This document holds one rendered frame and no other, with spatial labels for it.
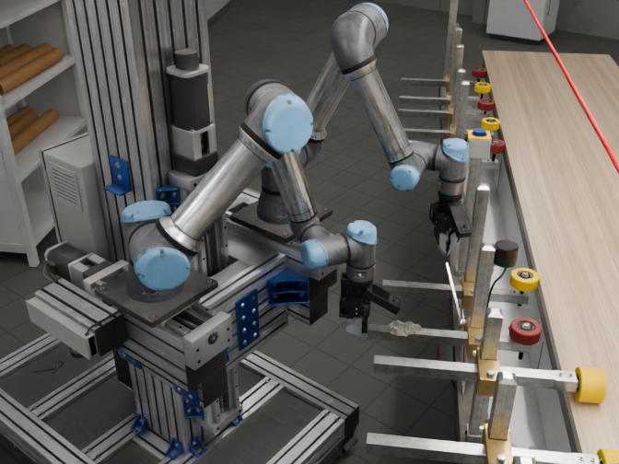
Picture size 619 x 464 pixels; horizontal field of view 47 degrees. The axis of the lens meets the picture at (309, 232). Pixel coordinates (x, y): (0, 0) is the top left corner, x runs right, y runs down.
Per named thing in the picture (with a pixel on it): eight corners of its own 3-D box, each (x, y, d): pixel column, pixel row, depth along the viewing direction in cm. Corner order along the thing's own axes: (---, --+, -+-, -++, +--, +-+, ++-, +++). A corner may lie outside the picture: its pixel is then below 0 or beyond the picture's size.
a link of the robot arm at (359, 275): (376, 255, 187) (374, 272, 180) (375, 270, 189) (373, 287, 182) (347, 253, 188) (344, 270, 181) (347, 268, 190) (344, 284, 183)
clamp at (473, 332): (466, 358, 189) (469, 343, 186) (464, 327, 200) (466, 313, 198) (488, 360, 188) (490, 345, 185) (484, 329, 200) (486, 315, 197)
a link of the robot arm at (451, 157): (443, 134, 201) (473, 139, 198) (439, 169, 207) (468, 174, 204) (437, 145, 195) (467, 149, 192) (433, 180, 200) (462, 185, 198)
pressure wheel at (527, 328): (507, 366, 189) (512, 332, 184) (503, 347, 196) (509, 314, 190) (537, 369, 188) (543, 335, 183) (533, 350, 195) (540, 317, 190)
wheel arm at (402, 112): (397, 118, 345) (398, 110, 343) (398, 115, 348) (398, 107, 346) (488, 122, 339) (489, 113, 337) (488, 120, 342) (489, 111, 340)
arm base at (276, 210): (246, 214, 213) (244, 184, 208) (278, 195, 223) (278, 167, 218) (285, 229, 205) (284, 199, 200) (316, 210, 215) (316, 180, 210)
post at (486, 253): (461, 388, 204) (481, 247, 179) (461, 380, 207) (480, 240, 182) (473, 390, 203) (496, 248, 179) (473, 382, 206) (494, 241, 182)
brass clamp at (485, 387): (474, 395, 162) (477, 378, 160) (471, 357, 174) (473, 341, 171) (502, 398, 162) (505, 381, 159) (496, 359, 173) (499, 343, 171)
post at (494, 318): (464, 462, 183) (487, 314, 159) (464, 452, 186) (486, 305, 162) (478, 464, 183) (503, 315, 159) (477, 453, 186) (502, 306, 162)
